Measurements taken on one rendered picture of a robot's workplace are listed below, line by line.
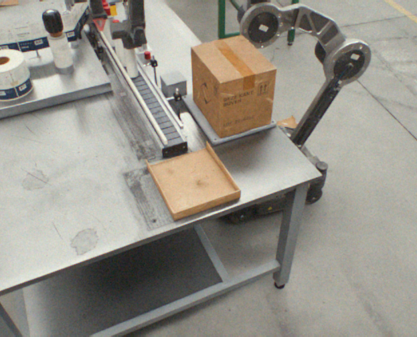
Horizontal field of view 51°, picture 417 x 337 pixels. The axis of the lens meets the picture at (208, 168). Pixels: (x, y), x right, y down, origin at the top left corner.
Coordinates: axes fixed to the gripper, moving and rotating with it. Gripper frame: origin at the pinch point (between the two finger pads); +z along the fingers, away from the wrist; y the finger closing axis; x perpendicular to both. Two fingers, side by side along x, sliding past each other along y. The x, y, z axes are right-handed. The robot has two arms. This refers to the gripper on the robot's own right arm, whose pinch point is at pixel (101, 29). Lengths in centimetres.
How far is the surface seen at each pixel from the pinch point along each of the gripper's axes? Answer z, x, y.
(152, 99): 14, 9, 48
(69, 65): 10.2, -19.6, 9.6
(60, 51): 1.9, -22.1, 10.2
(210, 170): 19, 16, 95
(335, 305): 103, 67, 131
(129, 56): 2.2, 5.8, 27.7
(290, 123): 100, 123, -2
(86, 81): 14.0, -15.0, 20.2
